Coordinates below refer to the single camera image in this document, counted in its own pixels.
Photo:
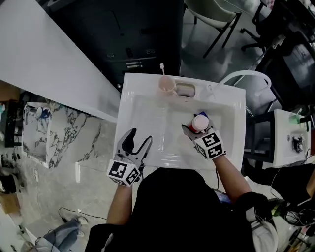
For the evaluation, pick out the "white sink basin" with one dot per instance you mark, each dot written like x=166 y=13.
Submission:
x=152 y=123

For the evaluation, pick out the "green cup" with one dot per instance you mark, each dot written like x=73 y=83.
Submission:
x=294 y=118

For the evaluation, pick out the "small white sink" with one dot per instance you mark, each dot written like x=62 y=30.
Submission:
x=283 y=137

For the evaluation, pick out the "black sink stand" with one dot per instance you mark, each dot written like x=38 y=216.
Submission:
x=258 y=137

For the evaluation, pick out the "black desk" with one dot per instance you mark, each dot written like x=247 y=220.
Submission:
x=9 y=123

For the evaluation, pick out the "large black appliance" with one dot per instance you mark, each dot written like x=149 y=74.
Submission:
x=118 y=32

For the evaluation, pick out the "soap dish with soap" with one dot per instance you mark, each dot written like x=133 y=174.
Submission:
x=185 y=89

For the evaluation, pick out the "person's black shirt torso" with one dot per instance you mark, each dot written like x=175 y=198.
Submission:
x=182 y=214

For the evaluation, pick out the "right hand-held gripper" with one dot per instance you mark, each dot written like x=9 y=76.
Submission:
x=210 y=145

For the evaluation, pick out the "pink cup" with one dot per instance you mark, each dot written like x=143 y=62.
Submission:
x=166 y=85

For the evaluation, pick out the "black mesh office chair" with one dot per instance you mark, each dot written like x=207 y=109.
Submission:
x=290 y=61

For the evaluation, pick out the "blue mug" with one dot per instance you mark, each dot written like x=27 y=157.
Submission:
x=43 y=112

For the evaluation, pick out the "white curved faucet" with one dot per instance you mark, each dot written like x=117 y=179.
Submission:
x=246 y=73

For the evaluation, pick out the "person's left forearm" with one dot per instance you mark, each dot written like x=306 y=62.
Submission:
x=120 y=204

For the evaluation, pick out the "beige chair with black legs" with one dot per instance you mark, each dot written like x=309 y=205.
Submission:
x=211 y=14

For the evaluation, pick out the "marble pattern cabinet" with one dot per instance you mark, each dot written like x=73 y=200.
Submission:
x=64 y=135

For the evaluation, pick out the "person's right forearm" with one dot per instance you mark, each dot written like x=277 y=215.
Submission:
x=232 y=179

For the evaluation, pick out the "blue bottle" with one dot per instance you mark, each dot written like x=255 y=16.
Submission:
x=202 y=113

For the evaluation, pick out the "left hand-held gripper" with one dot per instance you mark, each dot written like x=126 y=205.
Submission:
x=121 y=171

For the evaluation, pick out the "small black gadget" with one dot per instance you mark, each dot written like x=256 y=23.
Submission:
x=297 y=144

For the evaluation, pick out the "orange bottle with white cap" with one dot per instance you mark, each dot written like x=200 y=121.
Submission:
x=199 y=122

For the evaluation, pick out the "grey white waist bag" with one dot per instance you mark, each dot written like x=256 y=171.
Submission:
x=263 y=231

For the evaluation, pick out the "pink toothbrush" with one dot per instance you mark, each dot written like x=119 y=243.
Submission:
x=163 y=70

